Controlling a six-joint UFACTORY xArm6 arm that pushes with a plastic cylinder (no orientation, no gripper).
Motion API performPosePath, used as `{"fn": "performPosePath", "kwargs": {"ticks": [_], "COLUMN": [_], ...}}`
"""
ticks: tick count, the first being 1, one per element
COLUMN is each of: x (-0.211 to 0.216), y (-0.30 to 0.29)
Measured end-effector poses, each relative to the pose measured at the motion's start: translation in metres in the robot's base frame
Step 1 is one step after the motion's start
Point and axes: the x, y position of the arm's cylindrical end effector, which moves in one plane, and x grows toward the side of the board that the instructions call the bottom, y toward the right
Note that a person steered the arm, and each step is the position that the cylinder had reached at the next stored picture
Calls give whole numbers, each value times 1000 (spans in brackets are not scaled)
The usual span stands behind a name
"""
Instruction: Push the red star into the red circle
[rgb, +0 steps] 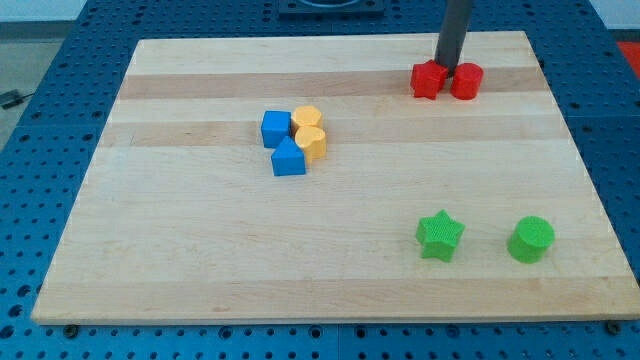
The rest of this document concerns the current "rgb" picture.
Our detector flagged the blue cube block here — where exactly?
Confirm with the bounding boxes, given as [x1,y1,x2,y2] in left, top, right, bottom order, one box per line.
[260,110,291,148]

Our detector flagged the yellow hexagon block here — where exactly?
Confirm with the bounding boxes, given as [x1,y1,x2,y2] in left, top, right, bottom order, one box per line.
[291,105,323,134]

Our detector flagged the yellow heart block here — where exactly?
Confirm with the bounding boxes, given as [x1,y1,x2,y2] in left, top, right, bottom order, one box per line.
[294,126,327,164]

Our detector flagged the green cylinder block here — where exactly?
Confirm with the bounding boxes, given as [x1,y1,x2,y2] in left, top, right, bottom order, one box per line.
[507,216,555,264]

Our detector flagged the wooden board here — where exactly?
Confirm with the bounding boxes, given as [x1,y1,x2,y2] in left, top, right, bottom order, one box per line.
[31,31,639,325]

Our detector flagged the red star block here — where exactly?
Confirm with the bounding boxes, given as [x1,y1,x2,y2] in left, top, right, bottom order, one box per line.
[410,60,448,100]

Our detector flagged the green star block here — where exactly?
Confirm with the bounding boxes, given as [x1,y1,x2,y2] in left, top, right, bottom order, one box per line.
[415,209,465,263]

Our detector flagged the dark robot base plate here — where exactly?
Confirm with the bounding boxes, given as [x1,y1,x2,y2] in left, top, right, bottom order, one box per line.
[276,0,385,17]

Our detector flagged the black device with cable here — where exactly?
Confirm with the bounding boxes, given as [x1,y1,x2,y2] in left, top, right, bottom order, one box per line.
[0,89,33,110]

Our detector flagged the red cylinder block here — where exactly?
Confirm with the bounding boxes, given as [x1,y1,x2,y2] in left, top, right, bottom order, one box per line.
[450,63,484,100]

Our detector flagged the blue triangle block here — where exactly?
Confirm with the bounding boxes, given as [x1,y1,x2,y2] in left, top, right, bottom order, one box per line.
[271,136,306,176]

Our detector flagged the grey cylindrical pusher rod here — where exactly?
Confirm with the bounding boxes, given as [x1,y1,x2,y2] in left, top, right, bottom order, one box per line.
[434,0,474,77]

